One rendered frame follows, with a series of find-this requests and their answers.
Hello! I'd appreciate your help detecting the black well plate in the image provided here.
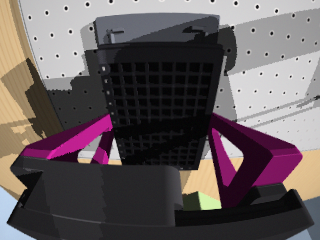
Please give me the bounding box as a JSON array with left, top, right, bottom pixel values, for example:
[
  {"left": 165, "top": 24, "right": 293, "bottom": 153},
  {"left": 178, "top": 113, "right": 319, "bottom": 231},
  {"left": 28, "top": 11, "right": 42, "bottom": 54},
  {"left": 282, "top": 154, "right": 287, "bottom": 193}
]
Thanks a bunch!
[{"left": 96, "top": 42, "right": 225, "bottom": 171}]

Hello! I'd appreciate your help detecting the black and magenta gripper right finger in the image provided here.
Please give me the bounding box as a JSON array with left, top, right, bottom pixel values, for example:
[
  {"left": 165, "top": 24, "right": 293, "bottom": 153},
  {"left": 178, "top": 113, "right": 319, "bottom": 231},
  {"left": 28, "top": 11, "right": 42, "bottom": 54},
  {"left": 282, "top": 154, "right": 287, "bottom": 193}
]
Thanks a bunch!
[{"left": 207, "top": 113, "right": 303, "bottom": 208}]

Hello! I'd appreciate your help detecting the grey rectangular base plate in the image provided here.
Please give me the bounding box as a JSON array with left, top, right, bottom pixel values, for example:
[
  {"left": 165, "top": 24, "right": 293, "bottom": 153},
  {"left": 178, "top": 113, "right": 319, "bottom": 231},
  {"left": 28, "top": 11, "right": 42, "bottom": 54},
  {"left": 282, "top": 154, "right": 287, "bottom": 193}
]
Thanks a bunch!
[{"left": 17, "top": 0, "right": 320, "bottom": 152}]

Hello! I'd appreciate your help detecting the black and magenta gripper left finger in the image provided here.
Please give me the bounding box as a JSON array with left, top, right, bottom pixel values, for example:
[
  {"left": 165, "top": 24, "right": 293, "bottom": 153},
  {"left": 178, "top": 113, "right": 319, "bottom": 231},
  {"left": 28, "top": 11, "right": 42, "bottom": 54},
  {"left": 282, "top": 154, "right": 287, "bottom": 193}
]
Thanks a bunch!
[{"left": 19, "top": 113, "right": 114, "bottom": 164}]

